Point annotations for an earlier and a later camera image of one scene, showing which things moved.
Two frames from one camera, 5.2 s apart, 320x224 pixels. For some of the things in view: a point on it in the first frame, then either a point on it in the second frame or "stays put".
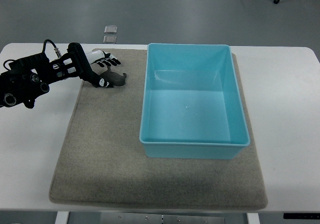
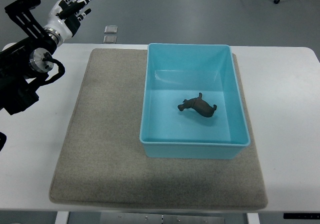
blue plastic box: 191,105 stays put
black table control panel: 302,216 stays put
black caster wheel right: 276,0 stays put
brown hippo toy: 110,79 -> 201,106
